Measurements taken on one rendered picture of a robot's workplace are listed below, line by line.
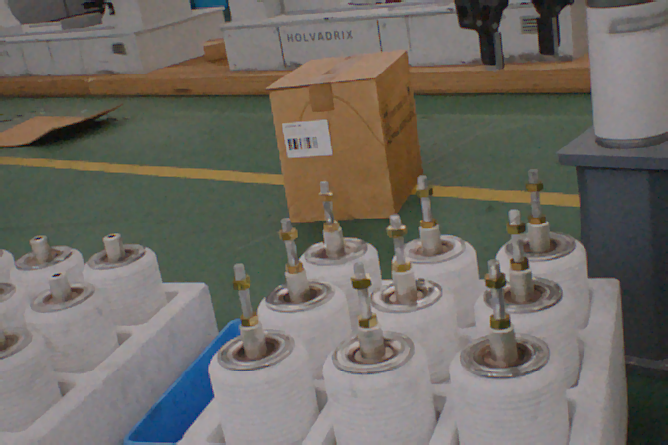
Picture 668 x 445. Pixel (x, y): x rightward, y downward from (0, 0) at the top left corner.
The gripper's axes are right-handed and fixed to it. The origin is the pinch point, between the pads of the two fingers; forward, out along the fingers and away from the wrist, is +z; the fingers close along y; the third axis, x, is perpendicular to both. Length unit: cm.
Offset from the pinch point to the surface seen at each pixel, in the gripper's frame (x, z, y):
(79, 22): -378, 18, -38
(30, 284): -45, 23, 47
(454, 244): -7.7, 21.6, 5.8
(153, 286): -36, 26, 34
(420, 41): -182, 31, -105
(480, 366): 16.1, 21.6, 20.2
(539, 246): 0.7, 21.3, 0.6
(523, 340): 15.2, 21.6, 14.9
